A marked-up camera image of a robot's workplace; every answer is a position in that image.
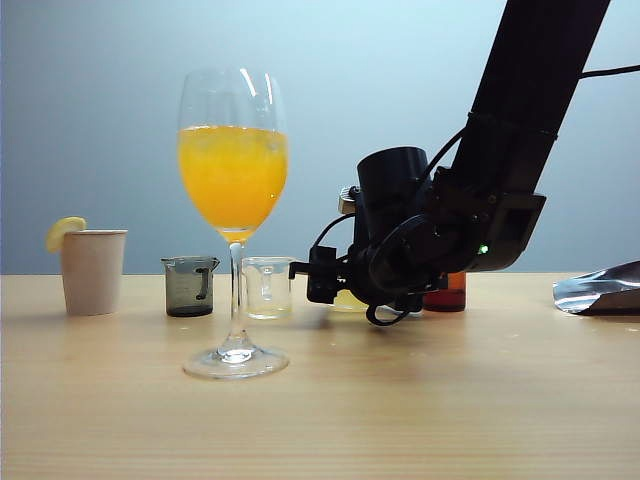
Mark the wine glass with orange juice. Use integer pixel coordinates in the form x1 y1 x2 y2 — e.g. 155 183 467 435
177 67 291 382

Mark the silver foil bag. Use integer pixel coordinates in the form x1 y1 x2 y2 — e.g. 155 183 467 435
551 259 640 317

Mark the black looped cable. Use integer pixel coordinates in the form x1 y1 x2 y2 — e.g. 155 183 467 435
364 214 425 327

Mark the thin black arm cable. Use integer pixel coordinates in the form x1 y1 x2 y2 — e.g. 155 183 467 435
579 63 640 80

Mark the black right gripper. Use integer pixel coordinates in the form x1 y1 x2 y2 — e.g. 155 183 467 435
288 146 441 311

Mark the amber glass measuring cup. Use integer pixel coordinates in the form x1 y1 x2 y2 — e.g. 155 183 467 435
422 271 467 313

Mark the yellow lemon slice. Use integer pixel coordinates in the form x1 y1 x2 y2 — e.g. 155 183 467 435
45 216 87 254

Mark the grey glass measuring cup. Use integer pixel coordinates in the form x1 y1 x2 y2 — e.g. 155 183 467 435
159 256 221 319

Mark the white paper cup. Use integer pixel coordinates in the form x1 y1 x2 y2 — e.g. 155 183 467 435
60 229 129 317

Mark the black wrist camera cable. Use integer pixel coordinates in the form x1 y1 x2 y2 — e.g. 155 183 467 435
312 213 355 251

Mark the clear empty measuring cup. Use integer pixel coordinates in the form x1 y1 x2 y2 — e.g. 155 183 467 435
240 256 298 321

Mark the clear measuring cup brown dot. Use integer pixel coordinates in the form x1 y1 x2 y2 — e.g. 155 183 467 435
331 287 374 314

